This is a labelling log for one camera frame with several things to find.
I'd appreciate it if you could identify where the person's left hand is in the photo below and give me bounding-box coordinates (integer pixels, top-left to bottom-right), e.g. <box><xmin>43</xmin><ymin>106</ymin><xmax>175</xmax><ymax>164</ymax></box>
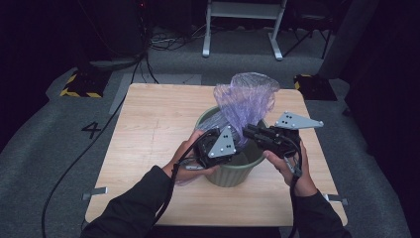
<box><xmin>161</xmin><ymin>129</ymin><xmax>219</xmax><ymax>182</ymax></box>

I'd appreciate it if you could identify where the green ribbed bin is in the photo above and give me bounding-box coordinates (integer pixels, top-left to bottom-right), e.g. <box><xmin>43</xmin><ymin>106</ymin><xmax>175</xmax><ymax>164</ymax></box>
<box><xmin>194</xmin><ymin>105</ymin><xmax>268</xmax><ymax>188</ymax></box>

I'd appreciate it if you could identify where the hand-held gripper cable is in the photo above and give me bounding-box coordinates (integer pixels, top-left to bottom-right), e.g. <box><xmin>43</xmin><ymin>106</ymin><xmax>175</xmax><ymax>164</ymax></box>
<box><xmin>286</xmin><ymin>137</ymin><xmax>304</xmax><ymax>238</ymax></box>
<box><xmin>150</xmin><ymin>128</ymin><xmax>221</xmax><ymax>232</ymax></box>

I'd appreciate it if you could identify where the black yellow striped base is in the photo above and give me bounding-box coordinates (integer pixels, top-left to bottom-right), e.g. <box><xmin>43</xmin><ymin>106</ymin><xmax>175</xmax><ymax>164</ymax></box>
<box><xmin>293</xmin><ymin>73</ymin><xmax>338</xmax><ymax>102</ymax></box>
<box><xmin>59</xmin><ymin>69</ymin><xmax>112</xmax><ymax>99</ymax></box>

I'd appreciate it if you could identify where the bundle of floor cables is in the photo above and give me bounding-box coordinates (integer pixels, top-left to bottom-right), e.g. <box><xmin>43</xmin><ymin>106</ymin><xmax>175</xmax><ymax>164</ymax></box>
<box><xmin>148</xmin><ymin>28</ymin><xmax>206</xmax><ymax>52</ymax></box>

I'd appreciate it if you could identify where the person's right hand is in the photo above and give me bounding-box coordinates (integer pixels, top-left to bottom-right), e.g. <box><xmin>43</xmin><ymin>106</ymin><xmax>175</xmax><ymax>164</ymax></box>
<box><xmin>262</xmin><ymin>144</ymin><xmax>318</xmax><ymax>197</ymax></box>

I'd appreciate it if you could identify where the black tripod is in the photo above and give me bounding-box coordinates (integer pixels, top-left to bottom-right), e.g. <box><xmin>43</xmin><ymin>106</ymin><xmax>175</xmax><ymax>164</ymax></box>
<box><xmin>282</xmin><ymin>16</ymin><xmax>333</xmax><ymax>60</ymax></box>

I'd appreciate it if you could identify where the purple plastic bag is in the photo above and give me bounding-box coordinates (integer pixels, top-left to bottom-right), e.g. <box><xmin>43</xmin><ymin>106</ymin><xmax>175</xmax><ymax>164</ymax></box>
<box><xmin>196</xmin><ymin>71</ymin><xmax>281</xmax><ymax>148</ymax></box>

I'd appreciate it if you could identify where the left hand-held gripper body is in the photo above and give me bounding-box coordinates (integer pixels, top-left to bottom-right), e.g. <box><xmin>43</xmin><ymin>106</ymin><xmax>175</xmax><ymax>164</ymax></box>
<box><xmin>192</xmin><ymin>124</ymin><xmax>239</xmax><ymax>170</ymax></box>

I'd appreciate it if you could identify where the left hand-held gripper cable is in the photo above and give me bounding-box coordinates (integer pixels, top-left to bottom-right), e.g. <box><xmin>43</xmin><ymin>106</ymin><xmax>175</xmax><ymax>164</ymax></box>
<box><xmin>150</xmin><ymin>128</ymin><xmax>221</xmax><ymax>232</ymax></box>

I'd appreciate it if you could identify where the right hand-held gripper cable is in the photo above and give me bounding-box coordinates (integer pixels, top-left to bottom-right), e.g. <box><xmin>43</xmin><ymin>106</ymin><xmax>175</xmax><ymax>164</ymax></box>
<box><xmin>286</xmin><ymin>137</ymin><xmax>304</xmax><ymax>238</ymax></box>

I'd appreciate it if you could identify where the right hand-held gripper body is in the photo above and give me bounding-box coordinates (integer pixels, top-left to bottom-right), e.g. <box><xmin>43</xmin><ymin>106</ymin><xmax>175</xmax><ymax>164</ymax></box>
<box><xmin>261</xmin><ymin>111</ymin><xmax>325</xmax><ymax>159</ymax></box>

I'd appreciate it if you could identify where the grey column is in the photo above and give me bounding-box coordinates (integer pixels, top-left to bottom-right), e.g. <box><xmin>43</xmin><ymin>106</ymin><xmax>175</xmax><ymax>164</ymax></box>
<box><xmin>318</xmin><ymin>0</ymin><xmax>380</xmax><ymax>80</ymax></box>

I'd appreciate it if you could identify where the long black floor cable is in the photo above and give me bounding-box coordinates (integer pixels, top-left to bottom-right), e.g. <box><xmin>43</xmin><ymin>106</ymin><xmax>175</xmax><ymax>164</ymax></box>
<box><xmin>41</xmin><ymin>49</ymin><xmax>150</xmax><ymax>238</ymax></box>

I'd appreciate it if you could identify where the grey metal table bracket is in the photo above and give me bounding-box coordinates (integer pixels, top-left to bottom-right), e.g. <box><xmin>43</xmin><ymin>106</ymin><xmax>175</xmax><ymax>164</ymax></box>
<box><xmin>81</xmin><ymin>186</ymin><xmax>109</xmax><ymax>201</ymax></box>
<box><xmin>323</xmin><ymin>193</ymin><xmax>349</xmax><ymax>206</ymax></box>

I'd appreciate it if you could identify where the black cabinet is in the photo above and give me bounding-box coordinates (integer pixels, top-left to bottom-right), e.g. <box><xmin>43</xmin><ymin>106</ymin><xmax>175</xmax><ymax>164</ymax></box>
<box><xmin>78</xmin><ymin>0</ymin><xmax>150</xmax><ymax>63</ymax></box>

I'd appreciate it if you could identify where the white metal stand frame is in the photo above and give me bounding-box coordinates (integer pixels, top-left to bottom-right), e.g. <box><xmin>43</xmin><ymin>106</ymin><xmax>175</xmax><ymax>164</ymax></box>
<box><xmin>201</xmin><ymin>0</ymin><xmax>288</xmax><ymax>61</ymax></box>

